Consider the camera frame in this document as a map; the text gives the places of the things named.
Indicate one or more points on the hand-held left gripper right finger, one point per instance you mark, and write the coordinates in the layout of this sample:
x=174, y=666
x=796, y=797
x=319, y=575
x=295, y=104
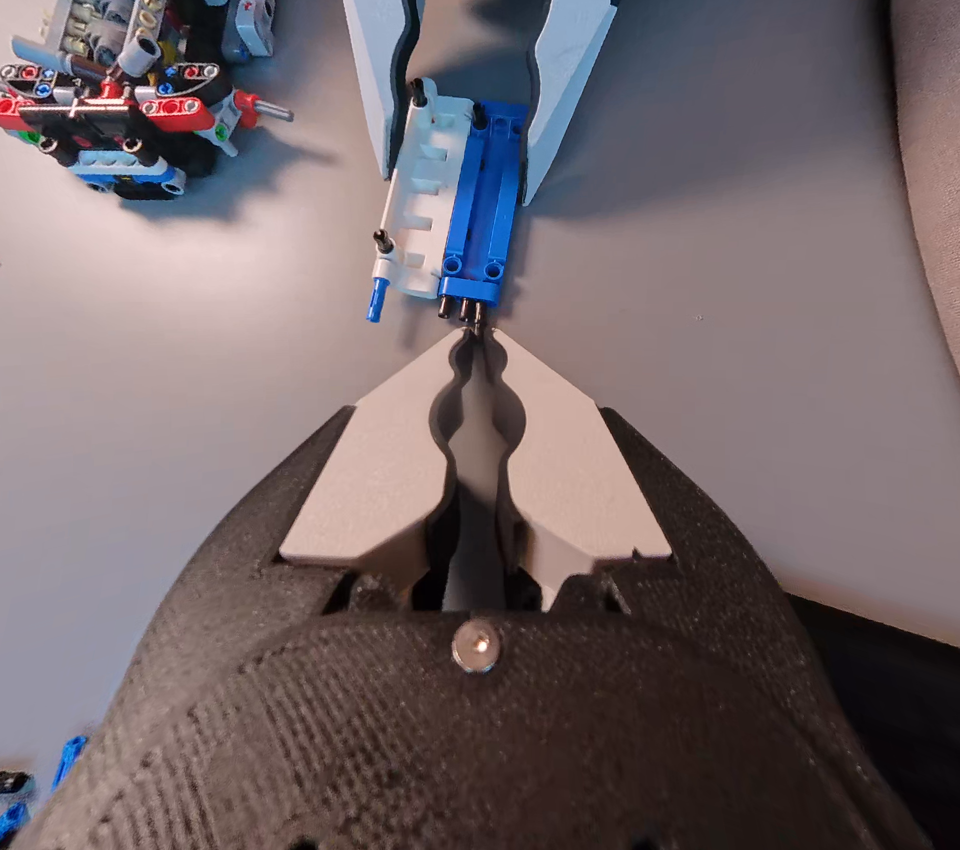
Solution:
x=592, y=490

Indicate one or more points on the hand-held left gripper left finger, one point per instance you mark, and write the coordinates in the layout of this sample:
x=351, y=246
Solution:
x=360, y=490

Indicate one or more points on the blue lego pin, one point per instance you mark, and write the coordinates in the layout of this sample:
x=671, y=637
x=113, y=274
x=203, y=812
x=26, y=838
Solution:
x=377, y=300

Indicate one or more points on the white lego panel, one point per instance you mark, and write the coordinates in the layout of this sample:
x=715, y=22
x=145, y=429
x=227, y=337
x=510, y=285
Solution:
x=420, y=205

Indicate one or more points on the blue lego panel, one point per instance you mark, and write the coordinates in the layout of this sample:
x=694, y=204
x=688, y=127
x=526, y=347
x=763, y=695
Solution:
x=484, y=205

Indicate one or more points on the heap of black blue pins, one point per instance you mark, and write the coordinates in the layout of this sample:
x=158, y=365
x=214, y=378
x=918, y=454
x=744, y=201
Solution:
x=67, y=760

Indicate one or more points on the partly built lego truck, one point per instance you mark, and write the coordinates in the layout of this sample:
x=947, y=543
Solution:
x=112, y=40

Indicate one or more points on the person's beige hoodie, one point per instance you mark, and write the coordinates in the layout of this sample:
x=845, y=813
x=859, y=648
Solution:
x=930, y=115

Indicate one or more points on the black textured pad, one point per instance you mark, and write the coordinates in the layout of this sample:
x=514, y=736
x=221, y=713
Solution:
x=885, y=715

